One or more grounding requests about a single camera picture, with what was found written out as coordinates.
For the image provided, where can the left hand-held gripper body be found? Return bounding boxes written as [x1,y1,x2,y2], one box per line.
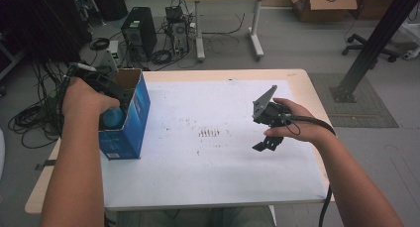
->
[63,50,134,114]

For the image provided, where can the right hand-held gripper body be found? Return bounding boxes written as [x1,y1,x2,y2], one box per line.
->
[252,84,292,128]

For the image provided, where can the blue plastic bottle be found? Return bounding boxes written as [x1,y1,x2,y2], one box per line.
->
[100,106,129,131]

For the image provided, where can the blue cardboard box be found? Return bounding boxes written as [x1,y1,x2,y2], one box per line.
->
[98,67,152,161]

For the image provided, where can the person's left hand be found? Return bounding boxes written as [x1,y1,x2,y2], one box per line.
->
[61,77,121,122]

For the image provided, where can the person's right hand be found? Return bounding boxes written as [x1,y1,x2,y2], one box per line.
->
[263,97,336,146]

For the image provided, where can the small white device green light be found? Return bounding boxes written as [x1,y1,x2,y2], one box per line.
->
[108,40,120,60]

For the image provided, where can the white table mat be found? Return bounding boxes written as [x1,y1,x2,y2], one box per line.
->
[100,78,330,211]

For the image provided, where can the black computer tower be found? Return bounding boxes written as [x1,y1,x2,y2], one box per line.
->
[120,6,158,59]

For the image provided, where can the white table leg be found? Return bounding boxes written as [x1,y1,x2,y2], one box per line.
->
[267,204,277,227]

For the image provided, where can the open grey computer case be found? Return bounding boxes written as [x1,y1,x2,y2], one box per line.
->
[164,5,191,56]

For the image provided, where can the grey floor mat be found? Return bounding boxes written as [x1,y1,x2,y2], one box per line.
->
[308,72,400,129]

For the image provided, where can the black tape strip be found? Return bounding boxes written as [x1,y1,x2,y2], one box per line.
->
[34,159,57,171]

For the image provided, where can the black office chair base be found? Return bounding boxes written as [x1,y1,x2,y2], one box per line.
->
[341,33,401,63]

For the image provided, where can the open brown cardboard box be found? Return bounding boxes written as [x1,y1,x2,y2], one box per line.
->
[288,0,359,23]

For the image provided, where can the black metal stand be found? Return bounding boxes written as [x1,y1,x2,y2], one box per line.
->
[330,0,420,104]

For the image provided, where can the large brown cardboard box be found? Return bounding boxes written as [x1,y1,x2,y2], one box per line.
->
[350,0,402,22]

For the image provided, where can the small black cable coil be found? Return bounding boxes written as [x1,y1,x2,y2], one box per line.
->
[88,37,111,52]

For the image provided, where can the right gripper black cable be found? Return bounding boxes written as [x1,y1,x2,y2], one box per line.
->
[282,112,337,227]

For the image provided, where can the black cable coil near computers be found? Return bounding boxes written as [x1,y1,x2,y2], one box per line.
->
[151,49,173,65]

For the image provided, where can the bundle of black floor cables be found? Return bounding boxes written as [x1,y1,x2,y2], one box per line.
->
[7,60,67,150]

